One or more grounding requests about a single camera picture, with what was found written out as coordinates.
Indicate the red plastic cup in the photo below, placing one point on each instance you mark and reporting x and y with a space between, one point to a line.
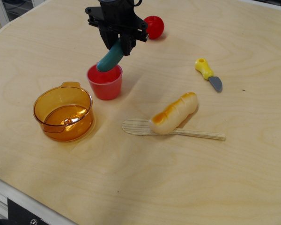
105 85

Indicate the orange transparent toy pot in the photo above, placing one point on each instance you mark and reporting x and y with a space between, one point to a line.
65 113

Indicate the toy bread loaf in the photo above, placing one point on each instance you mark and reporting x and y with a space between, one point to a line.
174 114

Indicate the aluminium table frame rail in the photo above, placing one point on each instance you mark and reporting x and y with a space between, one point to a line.
48 215

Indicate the wooden spatula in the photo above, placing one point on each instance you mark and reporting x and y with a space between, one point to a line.
140 127

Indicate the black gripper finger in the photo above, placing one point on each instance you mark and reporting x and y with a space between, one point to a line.
109 35
127 43

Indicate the black metal corner bracket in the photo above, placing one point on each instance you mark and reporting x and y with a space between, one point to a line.
18 215

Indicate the red toy apple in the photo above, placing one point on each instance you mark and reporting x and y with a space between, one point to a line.
155 26

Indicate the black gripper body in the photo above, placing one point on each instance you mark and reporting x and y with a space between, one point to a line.
121 14

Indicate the yellow handled toy knife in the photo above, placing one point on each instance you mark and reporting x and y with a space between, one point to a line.
203 67

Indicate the green toy cucumber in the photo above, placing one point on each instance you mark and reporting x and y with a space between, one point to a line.
112 58

